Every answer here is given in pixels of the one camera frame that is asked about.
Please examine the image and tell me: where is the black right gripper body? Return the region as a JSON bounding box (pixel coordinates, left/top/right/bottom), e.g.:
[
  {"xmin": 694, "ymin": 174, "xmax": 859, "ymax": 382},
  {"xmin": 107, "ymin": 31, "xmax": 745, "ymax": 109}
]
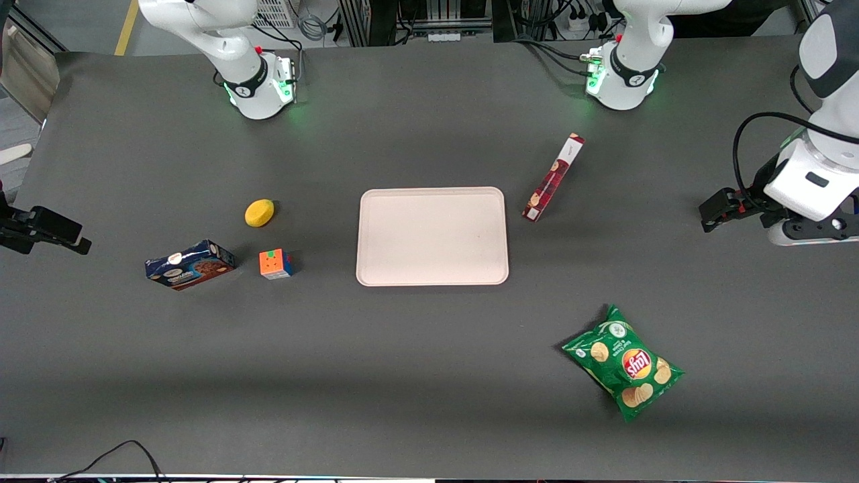
[{"xmin": 0, "ymin": 208, "xmax": 33, "ymax": 255}]

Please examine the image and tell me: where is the red cookie box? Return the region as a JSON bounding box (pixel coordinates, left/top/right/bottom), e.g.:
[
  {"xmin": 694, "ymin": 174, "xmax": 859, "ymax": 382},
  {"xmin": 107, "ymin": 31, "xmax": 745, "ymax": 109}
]
[{"xmin": 522, "ymin": 133, "xmax": 586, "ymax": 223}]

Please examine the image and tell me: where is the blue cookie box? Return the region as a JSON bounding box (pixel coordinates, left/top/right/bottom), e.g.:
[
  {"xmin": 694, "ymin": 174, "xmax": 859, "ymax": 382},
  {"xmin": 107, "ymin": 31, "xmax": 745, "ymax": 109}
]
[{"xmin": 144, "ymin": 239, "xmax": 236, "ymax": 291}]

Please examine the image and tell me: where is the beige plastic tray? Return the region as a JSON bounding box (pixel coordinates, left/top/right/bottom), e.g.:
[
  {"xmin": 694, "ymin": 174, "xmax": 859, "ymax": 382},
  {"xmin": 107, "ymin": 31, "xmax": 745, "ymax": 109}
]
[{"xmin": 356, "ymin": 186, "xmax": 509, "ymax": 287}]

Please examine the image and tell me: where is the beige blurred object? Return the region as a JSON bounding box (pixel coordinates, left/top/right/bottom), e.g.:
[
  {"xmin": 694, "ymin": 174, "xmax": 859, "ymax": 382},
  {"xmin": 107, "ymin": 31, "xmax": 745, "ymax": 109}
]
[{"xmin": 0, "ymin": 17, "xmax": 54, "ymax": 166}]

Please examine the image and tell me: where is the green chips bag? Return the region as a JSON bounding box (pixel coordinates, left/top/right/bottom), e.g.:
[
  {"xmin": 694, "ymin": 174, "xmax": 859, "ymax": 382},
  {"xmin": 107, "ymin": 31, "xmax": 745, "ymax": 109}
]
[{"xmin": 562, "ymin": 304, "xmax": 685, "ymax": 423}]

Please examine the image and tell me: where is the yellow lemon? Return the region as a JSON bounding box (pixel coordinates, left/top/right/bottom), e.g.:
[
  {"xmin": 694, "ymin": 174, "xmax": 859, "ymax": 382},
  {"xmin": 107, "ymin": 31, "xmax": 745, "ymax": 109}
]
[{"xmin": 244, "ymin": 199, "xmax": 275, "ymax": 228}]

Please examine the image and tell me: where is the colourful puzzle cube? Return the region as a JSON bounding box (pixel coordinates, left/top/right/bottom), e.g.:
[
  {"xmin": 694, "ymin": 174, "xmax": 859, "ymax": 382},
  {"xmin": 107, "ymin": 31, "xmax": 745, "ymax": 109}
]
[{"xmin": 258, "ymin": 249, "xmax": 295, "ymax": 280}]

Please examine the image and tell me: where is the yellow floor tape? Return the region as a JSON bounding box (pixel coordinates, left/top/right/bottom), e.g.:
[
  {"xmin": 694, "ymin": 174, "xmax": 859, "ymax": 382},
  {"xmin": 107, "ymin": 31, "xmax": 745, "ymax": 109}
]
[{"xmin": 114, "ymin": 0, "xmax": 140, "ymax": 57}]

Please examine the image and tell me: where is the white power strip with plugs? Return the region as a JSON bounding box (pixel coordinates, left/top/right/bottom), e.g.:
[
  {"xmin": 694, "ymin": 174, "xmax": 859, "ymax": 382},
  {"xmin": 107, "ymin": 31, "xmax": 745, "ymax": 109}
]
[{"xmin": 566, "ymin": 10, "xmax": 610, "ymax": 32}]

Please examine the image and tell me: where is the white perforated basket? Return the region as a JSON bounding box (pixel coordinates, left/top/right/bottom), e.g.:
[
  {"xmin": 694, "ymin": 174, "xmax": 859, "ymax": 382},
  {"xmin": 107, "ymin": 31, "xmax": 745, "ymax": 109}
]
[{"xmin": 252, "ymin": 0, "xmax": 297, "ymax": 30}]

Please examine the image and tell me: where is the dark grey table mat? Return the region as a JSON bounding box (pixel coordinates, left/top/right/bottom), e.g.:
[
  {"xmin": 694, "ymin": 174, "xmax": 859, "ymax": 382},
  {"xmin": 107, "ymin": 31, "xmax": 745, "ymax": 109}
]
[{"xmin": 0, "ymin": 27, "xmax": 859, "ymax": 481}]

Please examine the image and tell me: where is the aluminium equipment rack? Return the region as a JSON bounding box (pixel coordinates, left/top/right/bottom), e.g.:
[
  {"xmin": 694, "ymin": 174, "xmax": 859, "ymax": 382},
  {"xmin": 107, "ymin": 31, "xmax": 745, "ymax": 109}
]
[{"xmin": 338, "ymin": 0, "xmax": 495, "ymax": 48}]

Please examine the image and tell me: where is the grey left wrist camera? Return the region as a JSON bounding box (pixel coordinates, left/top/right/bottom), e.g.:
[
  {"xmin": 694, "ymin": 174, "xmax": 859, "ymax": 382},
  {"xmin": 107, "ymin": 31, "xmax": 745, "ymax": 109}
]
[{"xmin": 767, "ymin": 218, "xmax": 859, "ymax": 246}]

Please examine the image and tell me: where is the thin black cable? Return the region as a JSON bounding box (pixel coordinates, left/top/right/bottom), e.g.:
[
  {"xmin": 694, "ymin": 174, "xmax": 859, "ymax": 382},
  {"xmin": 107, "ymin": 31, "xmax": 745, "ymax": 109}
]
[{"xmin": 50, "ymin": 439, "xmax": 165, "ymax": 483}]

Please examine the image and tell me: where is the black base cable bundle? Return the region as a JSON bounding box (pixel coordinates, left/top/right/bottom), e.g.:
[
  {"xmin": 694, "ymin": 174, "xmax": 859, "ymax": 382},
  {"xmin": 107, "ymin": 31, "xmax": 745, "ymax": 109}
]
[{"xmin": 513, "ymin": 36, "xmax": 595, "ymax": 78}]

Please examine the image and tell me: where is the grey coiled cable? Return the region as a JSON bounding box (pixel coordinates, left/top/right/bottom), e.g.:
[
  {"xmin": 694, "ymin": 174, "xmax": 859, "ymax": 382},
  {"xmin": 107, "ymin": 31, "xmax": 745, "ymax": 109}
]
[{"xmin": 297, "ymin": 0, "xmax": 331, "ymax": 42}]

